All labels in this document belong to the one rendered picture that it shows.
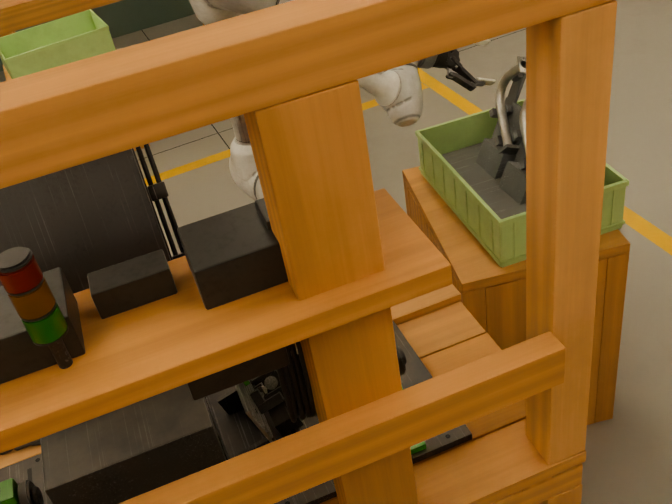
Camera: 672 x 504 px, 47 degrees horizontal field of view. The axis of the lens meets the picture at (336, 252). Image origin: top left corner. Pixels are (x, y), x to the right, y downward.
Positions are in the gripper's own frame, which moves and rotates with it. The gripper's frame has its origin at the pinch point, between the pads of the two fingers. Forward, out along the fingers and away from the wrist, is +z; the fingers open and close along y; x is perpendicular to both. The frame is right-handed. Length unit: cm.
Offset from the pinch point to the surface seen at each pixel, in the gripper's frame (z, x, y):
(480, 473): -46, -39, -119
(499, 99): 11.4, 11.0, -6.6
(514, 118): 15.8, 10.2, -13.2
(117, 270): -124, -63, -81
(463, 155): 9.0, 31.5, -18.9
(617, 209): 29, -15, -51
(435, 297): -33, -7, -76
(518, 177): 9.6, 4.6, -35.8
